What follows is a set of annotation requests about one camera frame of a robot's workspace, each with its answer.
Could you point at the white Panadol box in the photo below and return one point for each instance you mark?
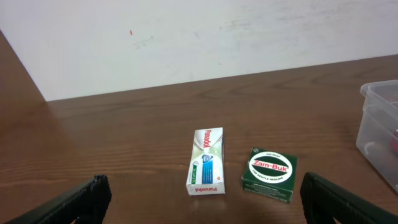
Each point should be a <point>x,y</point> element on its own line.
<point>206,169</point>

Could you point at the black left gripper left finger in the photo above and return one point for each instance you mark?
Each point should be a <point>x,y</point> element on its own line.
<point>86,203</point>

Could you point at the clear plastic container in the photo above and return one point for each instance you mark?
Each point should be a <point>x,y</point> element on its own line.
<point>377,135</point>

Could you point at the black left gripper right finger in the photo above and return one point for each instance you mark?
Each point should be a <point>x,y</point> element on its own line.
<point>325,202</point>

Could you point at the green Zam-Buk box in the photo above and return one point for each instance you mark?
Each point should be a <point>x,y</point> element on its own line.
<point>271,174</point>

